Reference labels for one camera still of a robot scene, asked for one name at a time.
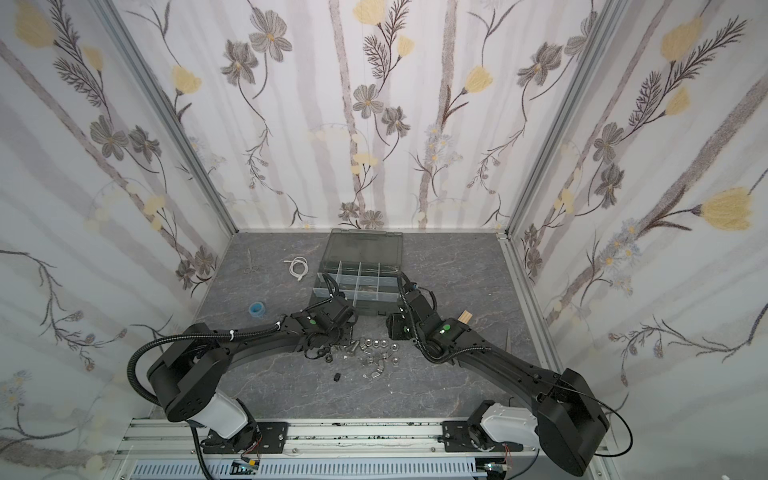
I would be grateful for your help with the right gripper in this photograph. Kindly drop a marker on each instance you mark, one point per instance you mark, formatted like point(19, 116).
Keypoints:
point(405, 309)

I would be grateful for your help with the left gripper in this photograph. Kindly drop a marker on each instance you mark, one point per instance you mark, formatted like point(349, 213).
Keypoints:
point(342, 311)

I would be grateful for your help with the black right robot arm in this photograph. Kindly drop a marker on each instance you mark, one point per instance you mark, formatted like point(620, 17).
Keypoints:
point(564, 420)

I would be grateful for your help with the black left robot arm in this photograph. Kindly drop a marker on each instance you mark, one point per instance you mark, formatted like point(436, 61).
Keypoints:
point(181, 373)

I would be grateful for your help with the pile of screws and nuts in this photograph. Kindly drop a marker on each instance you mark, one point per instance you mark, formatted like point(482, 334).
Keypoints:
point(376, 356)

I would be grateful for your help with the small wooden block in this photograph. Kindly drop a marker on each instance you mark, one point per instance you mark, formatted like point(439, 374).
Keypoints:
point(465, 317)

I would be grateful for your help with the green compartment organizer box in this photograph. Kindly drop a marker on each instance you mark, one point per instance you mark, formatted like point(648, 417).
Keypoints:
point(365, 266)

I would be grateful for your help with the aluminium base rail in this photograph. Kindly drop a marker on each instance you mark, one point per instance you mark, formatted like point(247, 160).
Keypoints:
point(319, 438)

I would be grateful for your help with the white slotted cable duct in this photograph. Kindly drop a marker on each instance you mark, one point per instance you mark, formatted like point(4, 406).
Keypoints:
point(355, 468)

